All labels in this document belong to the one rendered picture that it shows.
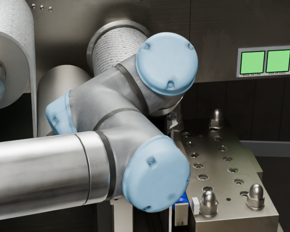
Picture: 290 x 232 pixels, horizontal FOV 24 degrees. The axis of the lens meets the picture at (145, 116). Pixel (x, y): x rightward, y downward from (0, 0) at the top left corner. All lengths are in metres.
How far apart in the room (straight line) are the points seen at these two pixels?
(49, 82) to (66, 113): 0.54
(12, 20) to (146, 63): 0.42
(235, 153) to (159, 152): 0.81
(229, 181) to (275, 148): 2.10
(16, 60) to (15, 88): 0.05
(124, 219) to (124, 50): 0.31
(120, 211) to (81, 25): 0.43
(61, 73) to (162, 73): 0.58
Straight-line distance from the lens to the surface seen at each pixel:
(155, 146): 0.68
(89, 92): 0.80
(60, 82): 1.31
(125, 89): 0.80
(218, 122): 1.56
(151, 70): 0.79
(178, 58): 0.80
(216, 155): 1.46
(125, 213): 1.21
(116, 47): 1.27
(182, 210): 1.29
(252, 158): 1.48
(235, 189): 1.35
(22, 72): 1.12
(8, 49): 1.11
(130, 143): 0.69
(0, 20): 1.14
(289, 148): 3.47
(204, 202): 1.26
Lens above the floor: 1.78
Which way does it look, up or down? 28 degrees down
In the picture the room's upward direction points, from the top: straight up
